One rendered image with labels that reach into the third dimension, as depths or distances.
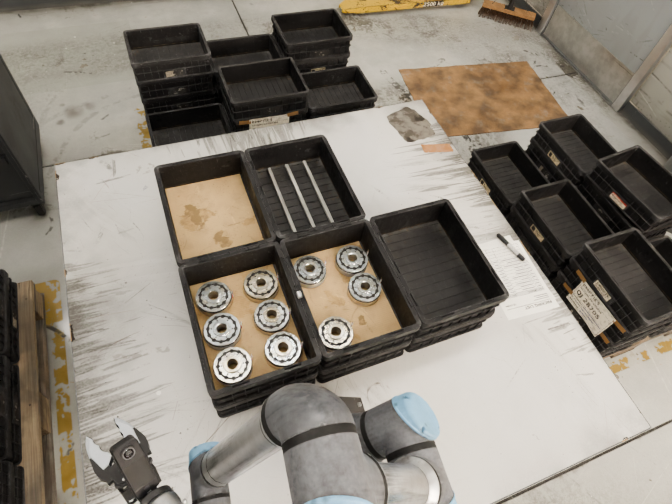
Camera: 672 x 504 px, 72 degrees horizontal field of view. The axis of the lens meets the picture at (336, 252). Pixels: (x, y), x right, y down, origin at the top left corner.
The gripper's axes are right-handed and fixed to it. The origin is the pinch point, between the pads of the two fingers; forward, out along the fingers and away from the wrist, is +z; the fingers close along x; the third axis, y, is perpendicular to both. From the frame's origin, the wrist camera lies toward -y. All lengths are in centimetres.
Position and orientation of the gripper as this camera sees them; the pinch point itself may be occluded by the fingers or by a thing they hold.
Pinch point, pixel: (102, 429)
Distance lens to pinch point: 112.8
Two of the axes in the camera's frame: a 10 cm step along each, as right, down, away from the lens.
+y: -0.4, 7.6, 6.4
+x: 6.8, -4.5, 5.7
